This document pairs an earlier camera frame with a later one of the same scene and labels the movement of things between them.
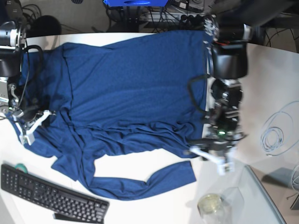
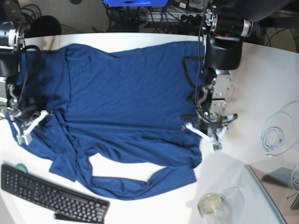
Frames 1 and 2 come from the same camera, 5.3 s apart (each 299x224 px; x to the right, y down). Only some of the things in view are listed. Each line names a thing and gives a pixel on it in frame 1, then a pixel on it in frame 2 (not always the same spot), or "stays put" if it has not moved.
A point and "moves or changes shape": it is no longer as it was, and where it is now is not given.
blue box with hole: [136, 3] stays put
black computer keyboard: [56, 197] stays put
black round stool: [44, 25] stays put
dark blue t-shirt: [127, 112] moves or changes shape
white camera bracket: [223, 166] -> [216, 141]
